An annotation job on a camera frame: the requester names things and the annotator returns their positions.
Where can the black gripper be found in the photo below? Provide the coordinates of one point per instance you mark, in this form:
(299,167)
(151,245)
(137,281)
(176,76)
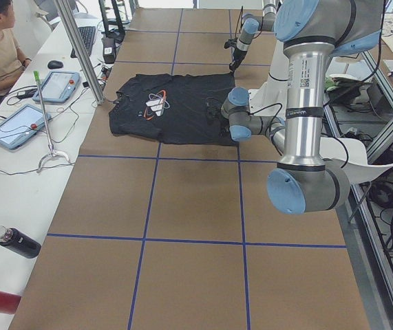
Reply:
(239,55)
(224,129)

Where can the black graphic t-shirt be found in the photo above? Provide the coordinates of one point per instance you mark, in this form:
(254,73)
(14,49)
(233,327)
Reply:
(172,109)

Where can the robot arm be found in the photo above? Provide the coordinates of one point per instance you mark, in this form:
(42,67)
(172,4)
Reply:
(250,26)
(311,32)

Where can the black keyboard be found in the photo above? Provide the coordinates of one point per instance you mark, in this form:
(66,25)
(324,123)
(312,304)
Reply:
(88,35)

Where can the far blue teach pendant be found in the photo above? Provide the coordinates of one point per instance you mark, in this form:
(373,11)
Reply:
(58,86)

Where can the blue teach pendant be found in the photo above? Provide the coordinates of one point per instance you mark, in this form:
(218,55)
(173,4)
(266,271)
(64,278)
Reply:
(58,86)
(19,127)

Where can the metal stand green tip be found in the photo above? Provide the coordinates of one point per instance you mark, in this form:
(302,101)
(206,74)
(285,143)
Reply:
(53,153)

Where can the black computer mouse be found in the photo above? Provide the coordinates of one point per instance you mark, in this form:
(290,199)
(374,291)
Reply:
(55,64)

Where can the near blue teach pendant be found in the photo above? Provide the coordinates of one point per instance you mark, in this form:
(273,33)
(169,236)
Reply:
(19,127)

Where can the black water bottle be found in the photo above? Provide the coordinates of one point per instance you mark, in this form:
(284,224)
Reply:
(18,242)

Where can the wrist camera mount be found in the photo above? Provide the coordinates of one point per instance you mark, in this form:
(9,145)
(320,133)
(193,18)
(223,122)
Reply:
(211,113)
(230,43)

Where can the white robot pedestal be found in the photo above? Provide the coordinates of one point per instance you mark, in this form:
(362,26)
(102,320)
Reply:
(272,95)

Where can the aluminium frame column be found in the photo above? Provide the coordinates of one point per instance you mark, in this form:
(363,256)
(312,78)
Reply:
(71,28)

